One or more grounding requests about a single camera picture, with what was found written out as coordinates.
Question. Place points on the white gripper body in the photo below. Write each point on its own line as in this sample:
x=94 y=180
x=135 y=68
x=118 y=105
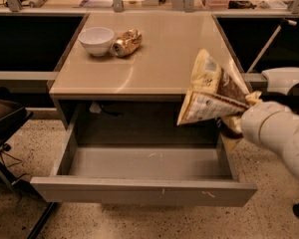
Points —
x=254 y=123

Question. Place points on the brown chip bag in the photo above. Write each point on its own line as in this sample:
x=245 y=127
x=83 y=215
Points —
x=215 y=94

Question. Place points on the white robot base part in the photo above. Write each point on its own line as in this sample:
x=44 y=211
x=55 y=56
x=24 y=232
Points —
x=281 y=80

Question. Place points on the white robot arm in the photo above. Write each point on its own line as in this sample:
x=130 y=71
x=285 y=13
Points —
x=275 y=127

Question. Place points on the beige counter cabinet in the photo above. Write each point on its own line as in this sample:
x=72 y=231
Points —
x=161 y=67

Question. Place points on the grey open top drawer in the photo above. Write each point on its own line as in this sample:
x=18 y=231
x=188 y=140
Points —
x=136 y=153

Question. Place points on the white-tipped leaning stick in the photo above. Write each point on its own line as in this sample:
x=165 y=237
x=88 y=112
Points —
x=283 y=22

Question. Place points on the crushed gold soda can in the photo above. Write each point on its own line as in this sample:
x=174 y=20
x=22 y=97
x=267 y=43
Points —
x=127 y=43

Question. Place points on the white ceramic bowl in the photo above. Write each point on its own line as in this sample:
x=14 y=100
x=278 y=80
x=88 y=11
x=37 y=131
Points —
x=97 y=41

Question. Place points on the black office chair left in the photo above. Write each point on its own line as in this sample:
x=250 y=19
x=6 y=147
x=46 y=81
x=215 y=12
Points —
x=13 y=116

